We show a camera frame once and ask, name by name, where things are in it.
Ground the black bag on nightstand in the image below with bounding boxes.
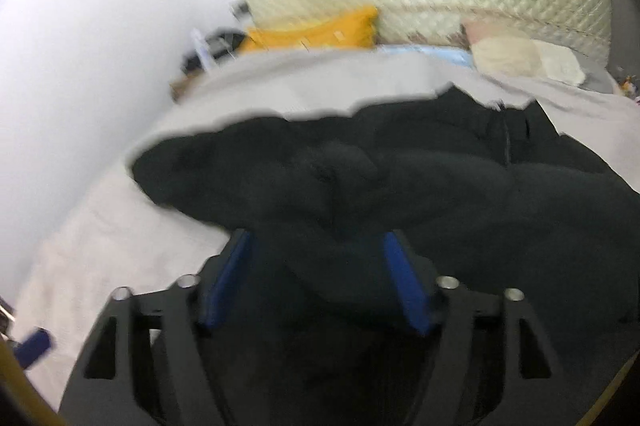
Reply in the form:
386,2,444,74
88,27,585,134
181,28,246,74

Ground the yellow pillow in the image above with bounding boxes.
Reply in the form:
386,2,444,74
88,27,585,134
238,5,378,54

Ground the light blue pillow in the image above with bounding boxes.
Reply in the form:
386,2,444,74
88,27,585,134
376,44,474,69

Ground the beige pillow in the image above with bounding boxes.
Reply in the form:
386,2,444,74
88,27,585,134
461,19,586,86

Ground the black puffy jacket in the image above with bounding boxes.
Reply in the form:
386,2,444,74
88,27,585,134
131,89,639,425

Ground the wooden nightstand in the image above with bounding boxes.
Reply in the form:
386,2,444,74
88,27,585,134
169,71,201,103

